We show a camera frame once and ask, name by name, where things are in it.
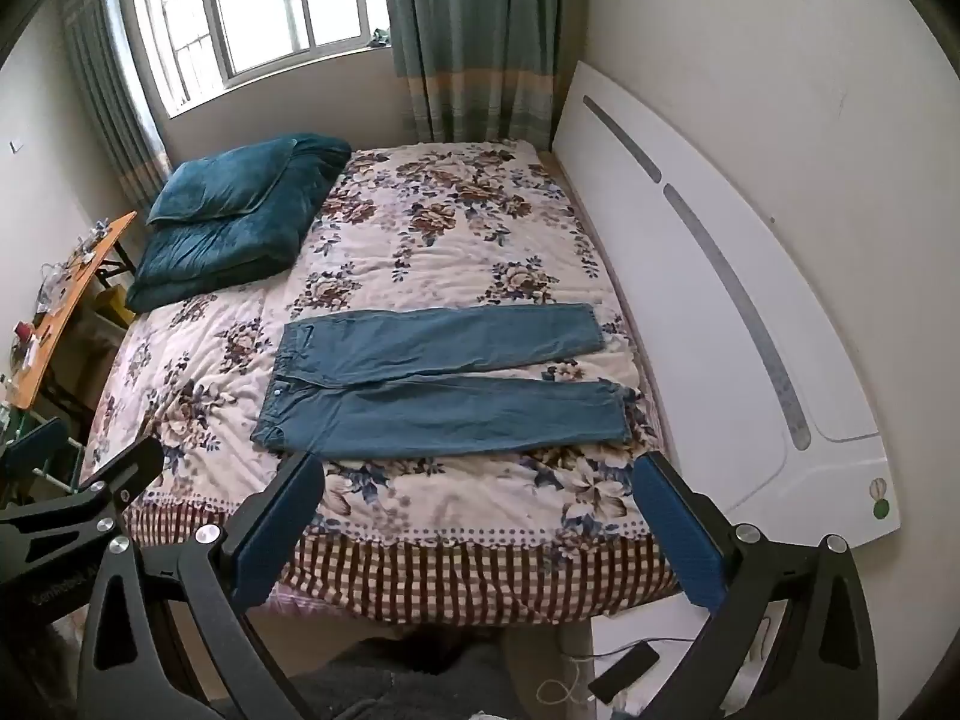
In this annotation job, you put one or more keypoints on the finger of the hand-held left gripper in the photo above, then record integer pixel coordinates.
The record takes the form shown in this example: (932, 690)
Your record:
(34, 450)
(112, 476)

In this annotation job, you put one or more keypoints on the grey fleece clothing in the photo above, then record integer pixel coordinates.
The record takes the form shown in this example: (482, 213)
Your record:
(420, 690)

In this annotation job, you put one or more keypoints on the teal pillow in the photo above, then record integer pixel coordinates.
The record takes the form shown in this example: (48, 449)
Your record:
(217, 180)

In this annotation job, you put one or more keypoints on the teal folded quilt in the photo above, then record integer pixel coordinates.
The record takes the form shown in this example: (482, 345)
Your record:
(217, 259)

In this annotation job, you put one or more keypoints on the teal striped curtain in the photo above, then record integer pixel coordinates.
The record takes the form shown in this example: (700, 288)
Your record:
(480, 37)
(112, 105)

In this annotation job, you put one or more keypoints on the blue jeans pants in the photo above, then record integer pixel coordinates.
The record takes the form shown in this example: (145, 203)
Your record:
(420, 405)

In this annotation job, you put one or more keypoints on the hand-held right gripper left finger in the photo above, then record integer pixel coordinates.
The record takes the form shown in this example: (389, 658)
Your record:
(274, 532)

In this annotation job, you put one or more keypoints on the white headboard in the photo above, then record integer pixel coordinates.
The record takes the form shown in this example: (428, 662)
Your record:
(675, 240)

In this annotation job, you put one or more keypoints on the wooden desk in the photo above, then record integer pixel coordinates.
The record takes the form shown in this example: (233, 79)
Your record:
(67, 300)

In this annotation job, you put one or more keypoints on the floral bed blanket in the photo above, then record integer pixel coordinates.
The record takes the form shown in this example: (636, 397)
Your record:
(450, 255)

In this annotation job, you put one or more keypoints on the black phone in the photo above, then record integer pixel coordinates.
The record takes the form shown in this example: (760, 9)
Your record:
(622, 675)

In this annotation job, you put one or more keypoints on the small green object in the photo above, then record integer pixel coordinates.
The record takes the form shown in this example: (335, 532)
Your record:
(380, 36)

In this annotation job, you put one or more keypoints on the small white clutter pile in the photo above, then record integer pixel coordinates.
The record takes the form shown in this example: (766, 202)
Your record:
(75, 251)

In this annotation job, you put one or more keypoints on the red checked bed sheet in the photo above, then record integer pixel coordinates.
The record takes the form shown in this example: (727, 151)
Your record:
(450, 577)

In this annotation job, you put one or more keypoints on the yellow box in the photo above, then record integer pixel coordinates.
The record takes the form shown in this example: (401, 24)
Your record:
(112, 306)

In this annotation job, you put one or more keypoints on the small red object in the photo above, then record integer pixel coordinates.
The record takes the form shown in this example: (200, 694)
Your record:
(26, 330)

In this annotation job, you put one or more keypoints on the window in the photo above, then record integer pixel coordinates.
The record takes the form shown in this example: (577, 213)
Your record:
(255, 7)

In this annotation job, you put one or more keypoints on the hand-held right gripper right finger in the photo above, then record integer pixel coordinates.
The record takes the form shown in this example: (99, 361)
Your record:
(679, 532)

